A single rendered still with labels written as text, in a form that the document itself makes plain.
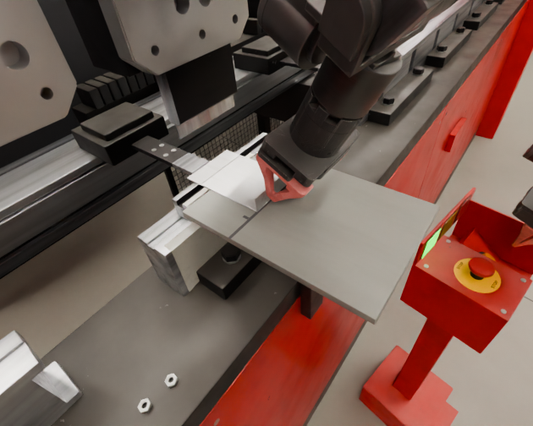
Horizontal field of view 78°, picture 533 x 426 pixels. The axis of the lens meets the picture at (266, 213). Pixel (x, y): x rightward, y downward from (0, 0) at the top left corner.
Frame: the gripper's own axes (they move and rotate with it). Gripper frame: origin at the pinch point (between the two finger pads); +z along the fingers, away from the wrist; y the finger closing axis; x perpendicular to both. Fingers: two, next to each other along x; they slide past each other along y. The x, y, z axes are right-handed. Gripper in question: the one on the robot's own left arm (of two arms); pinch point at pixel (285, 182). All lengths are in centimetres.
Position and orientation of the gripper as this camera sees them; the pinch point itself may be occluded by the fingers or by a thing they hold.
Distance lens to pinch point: 42.1
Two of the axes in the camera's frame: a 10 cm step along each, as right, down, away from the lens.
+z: -2.9, 4.6, 8.4
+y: -6.2, 5.8, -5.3
